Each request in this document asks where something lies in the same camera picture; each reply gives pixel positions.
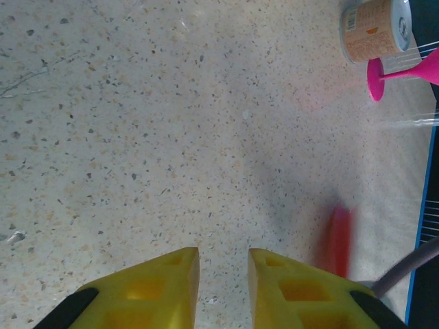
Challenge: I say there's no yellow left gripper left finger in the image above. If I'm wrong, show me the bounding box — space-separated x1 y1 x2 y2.
32 246 201 329

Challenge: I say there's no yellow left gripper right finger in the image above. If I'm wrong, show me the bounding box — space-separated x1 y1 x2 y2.
248 247 409 329

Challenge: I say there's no pink square paper sheet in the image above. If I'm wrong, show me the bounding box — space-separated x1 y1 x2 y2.
324 202 358 279

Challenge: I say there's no blue table edge strip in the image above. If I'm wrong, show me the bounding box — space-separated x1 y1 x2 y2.
404 126 439 325

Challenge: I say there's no pink plastic goblet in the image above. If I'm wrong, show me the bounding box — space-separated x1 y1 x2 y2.
366 46 439 103

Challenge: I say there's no small tin can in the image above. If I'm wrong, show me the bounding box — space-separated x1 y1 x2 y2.
339 0 413 64

